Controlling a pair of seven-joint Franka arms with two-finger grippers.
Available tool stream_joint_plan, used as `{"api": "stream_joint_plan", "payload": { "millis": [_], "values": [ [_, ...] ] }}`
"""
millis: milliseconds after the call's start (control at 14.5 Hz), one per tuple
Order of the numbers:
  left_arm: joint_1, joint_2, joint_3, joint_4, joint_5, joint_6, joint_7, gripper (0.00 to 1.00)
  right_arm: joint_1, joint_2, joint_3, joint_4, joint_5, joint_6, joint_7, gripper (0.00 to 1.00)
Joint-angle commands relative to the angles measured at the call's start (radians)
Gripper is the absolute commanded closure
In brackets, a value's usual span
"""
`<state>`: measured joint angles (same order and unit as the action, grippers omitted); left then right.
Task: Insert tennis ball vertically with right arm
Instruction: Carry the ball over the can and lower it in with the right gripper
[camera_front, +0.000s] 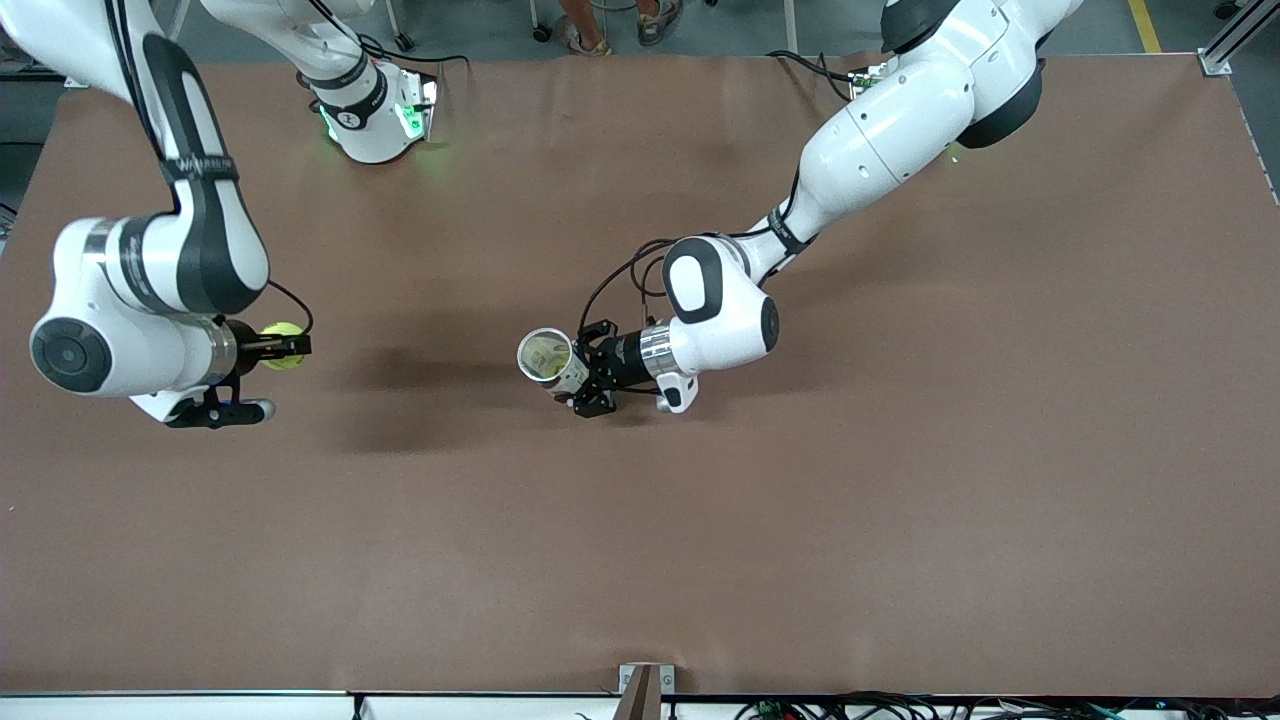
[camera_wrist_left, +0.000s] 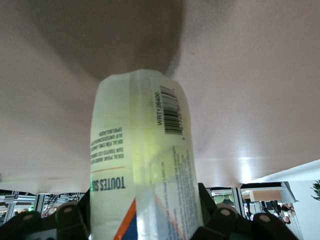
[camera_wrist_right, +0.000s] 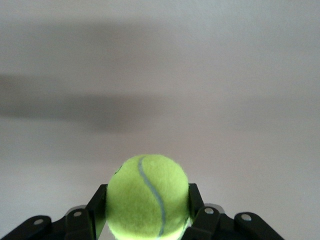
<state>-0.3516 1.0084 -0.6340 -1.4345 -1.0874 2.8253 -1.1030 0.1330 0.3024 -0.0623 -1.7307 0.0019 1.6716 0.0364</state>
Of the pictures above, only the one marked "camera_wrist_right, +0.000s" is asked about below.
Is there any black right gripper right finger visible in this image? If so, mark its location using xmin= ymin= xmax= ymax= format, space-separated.
xmin=184 ymin=182 xmax=286 ymax=240

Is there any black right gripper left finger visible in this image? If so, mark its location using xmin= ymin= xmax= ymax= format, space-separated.
xmin=0 ymin=184 xmax=110 ymax=240

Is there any yellow tennis ball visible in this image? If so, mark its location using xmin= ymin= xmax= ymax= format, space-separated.
xmin=104 ymin=153 xmax=191 ymax=240

